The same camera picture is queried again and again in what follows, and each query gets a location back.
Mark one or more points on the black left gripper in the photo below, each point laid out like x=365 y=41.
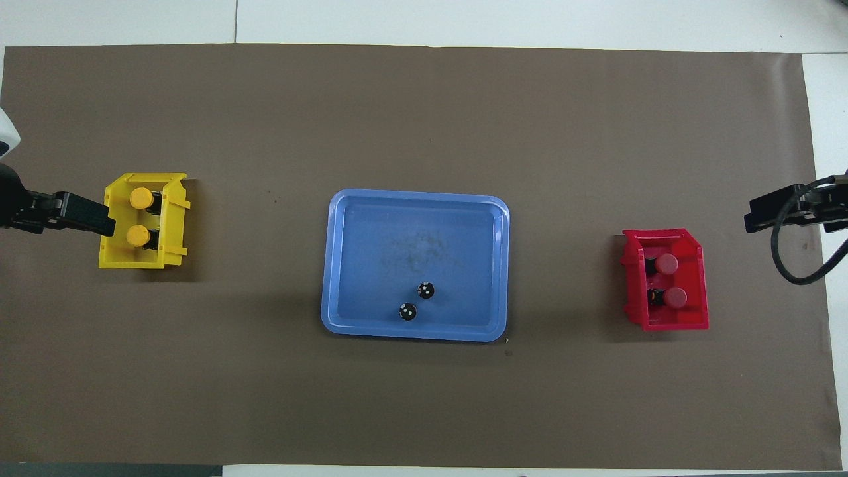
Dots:
x=26 y=209

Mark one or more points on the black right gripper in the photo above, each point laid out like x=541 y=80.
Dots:
x=831 y=202

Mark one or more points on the yellow push button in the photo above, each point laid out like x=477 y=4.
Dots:
x=138 y=235
x=141 y=198

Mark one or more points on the red push button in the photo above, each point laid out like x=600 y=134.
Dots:
x=675 y=297
x=666 y=264

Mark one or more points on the blue plastic tray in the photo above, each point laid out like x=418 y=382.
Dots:
x=371 y=265

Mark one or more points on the yellow plastic storage bin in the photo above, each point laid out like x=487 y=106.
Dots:
x=112 y=255

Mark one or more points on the red plastic storage bin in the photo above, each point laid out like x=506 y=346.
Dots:
x=695 y=291

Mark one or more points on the black push button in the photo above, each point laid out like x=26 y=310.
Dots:
x=426 y=289
x=408 y=311

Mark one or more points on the brown paper table mat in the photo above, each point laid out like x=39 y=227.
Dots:
x=424 y=119

